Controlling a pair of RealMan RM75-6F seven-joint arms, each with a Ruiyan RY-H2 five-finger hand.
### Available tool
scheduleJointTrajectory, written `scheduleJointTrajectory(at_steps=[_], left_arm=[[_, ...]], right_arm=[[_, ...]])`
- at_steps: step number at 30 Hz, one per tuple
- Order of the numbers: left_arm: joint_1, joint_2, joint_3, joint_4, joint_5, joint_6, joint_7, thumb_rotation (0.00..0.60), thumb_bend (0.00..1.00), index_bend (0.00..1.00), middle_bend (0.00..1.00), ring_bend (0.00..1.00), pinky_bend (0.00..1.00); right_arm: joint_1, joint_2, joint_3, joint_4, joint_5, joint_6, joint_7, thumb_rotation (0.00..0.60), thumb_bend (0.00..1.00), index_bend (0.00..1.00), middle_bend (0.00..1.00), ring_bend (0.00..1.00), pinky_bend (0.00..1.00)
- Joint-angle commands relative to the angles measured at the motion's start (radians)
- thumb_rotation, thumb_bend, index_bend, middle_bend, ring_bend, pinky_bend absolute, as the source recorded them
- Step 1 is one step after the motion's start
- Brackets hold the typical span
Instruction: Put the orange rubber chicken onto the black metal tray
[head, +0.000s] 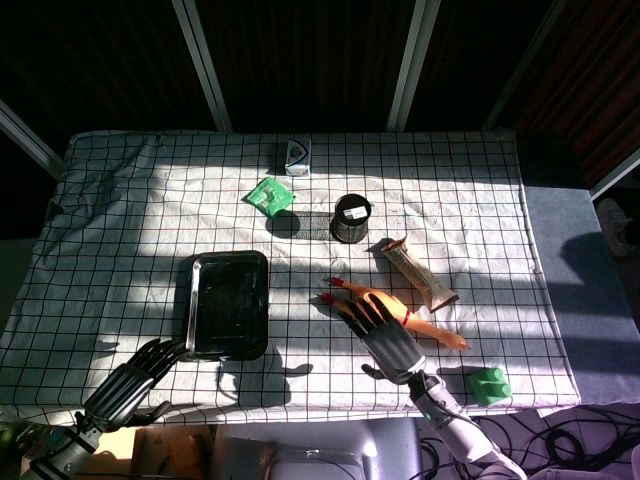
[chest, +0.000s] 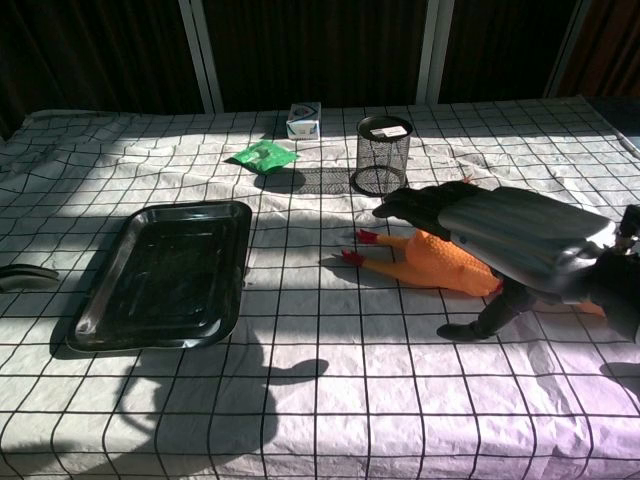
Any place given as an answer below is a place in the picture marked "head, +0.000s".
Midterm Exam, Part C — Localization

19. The black grey left robot hand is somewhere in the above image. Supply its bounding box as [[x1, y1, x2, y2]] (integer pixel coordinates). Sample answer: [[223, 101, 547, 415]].
[[82, 338, 192, 434]]

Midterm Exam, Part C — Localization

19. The black grey right robot hand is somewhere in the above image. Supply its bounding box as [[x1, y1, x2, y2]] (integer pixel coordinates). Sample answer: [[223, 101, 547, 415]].
[[335, 298, 427, 386]]

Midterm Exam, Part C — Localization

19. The orange rubber chicken toy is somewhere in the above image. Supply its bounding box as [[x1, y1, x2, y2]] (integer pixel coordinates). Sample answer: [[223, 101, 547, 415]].
[[319, 277, 472, 352]]

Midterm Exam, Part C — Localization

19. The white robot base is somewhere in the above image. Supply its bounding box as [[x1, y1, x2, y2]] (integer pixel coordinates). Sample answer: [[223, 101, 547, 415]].
[[214, 417, 426, 480]]

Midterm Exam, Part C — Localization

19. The black rectangular tray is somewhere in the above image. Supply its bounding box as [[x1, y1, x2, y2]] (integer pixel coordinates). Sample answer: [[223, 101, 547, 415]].
[[185, 250, 270, 362]]

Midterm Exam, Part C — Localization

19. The brown snack bar wrapper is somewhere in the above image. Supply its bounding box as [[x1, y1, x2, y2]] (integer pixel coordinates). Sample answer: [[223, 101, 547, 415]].
[[379, 238, 459, 314]]

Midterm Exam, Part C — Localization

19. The brown cardboard box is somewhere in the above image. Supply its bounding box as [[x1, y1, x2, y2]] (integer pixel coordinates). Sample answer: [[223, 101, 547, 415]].
[[97, 424, 217, 480]]

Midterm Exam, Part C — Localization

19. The green plastic block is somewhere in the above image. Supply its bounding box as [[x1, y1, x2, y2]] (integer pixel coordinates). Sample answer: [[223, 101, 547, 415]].
[[465, 366, 514, 407]]

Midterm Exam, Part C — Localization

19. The black mesh pen cup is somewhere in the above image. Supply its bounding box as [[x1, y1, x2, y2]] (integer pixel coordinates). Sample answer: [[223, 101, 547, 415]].
[[329, 193, 374, 245]]

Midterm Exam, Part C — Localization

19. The white black-grid tablecloth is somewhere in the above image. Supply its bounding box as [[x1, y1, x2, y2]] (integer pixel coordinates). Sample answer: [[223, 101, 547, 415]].
[[0, 130, 584, 426]]

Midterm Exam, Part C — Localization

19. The grey blue table cover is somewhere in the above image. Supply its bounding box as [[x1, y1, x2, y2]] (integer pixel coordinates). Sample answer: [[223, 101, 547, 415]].
[[519, 184, 640, 407]]

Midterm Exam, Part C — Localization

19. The green foil packet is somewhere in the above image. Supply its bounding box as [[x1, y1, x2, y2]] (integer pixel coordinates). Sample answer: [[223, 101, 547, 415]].
[[243, 176, 297, 220]]

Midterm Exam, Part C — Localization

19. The small white blue box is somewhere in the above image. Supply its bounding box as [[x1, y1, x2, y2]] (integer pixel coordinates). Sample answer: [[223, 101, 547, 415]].
[[283, 137, 312, 177]]

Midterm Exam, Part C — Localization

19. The black floor cable tangle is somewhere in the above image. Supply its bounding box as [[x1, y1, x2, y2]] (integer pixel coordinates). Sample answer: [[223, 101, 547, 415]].
[[419, 404, 640, 480]]

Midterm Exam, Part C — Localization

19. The white window frame bar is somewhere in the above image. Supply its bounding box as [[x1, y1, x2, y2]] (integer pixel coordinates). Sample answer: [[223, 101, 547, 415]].
[[385, 0, 441, 133], [0, 98, 66, 180], [589, 149, 640, 200], [172, 0, 234, 133]]

